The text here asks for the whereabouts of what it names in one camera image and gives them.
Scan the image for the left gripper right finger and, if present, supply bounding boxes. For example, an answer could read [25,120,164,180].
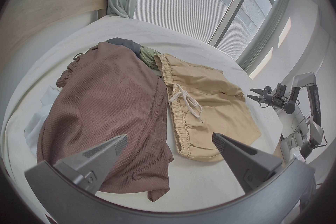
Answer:
[212,132,283,195]

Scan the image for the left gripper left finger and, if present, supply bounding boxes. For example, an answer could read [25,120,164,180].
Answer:
[54,134,128,195]

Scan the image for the tan shorts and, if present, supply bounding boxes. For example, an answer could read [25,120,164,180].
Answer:
[153,53,261,163]

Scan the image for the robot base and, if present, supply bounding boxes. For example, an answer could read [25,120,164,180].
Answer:
[278,130,309,166]

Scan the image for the bed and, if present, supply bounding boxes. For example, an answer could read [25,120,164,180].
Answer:
[0,0,284,208]

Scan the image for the brown garment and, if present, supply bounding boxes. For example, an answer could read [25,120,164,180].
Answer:
[36,41,174,202]

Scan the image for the white garment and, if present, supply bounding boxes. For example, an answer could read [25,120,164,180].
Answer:
[24,86,62,151]

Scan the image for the green garment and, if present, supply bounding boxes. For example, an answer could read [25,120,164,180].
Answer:
[139,45,164,72]

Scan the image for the black garment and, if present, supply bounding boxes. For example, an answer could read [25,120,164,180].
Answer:
[106,37,142,57]

